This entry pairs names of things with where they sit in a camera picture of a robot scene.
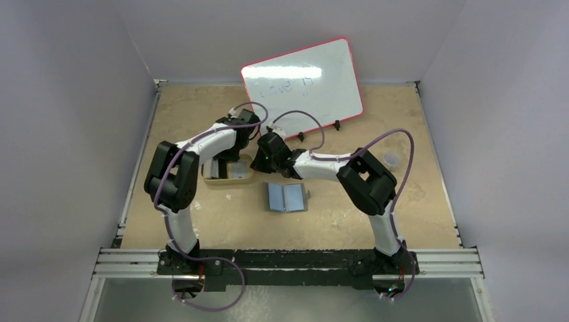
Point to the small clear plastic cup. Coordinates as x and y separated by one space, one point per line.
391 160

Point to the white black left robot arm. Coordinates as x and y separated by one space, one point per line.
173 175

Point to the beige plastic tray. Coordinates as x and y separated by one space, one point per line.
231 180

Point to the silver VIP card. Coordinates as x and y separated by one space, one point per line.
239 169

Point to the grey leather card holder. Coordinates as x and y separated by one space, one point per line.
286 198

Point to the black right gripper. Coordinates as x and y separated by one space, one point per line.
260 161

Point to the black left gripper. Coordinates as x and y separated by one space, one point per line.
227 157

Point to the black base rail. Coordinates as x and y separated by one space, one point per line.
357 281

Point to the red framed whiteboard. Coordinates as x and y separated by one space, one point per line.
306 88

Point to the aluminium frame rail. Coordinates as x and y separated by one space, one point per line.
445 263

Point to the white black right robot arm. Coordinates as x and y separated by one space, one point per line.
367 182

